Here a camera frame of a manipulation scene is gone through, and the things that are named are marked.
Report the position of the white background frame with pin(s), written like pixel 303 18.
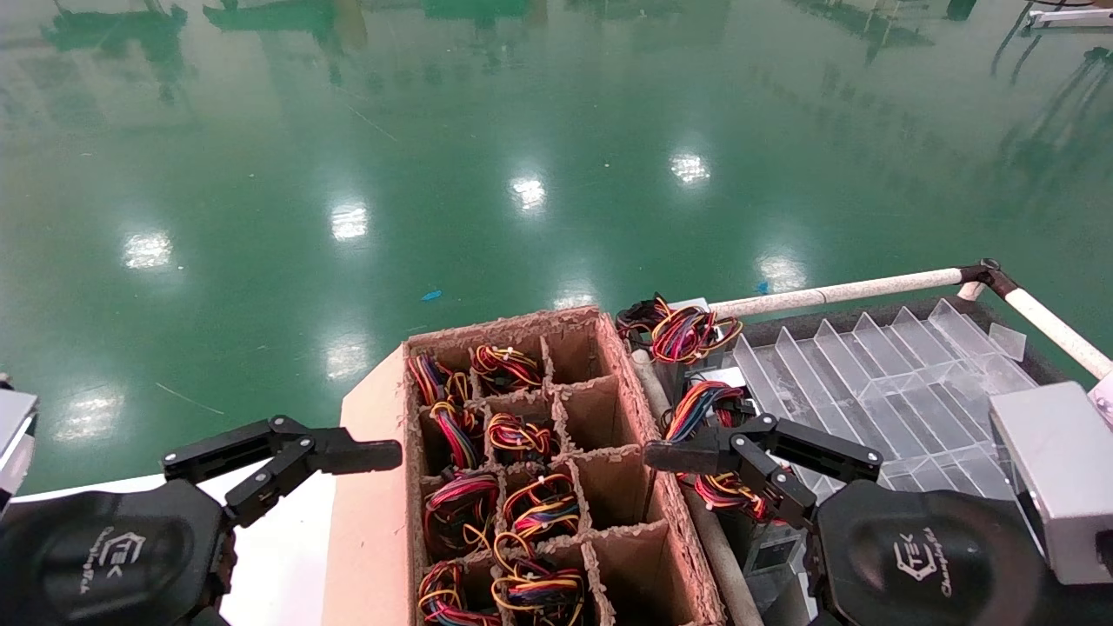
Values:
pixel 1069 16

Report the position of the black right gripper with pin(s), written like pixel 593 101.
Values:
pixel 922 565

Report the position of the white slanted frame pipe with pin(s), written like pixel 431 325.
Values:
pixel 1056 329

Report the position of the black pipe joint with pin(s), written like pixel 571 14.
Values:
pixel 989 274

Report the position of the brown cardboard divider box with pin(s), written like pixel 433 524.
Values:
pixel 609 409

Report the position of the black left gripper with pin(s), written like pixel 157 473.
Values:
pixel 104 556

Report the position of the clear acrylic divider tray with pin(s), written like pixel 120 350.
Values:
pixel 878 382

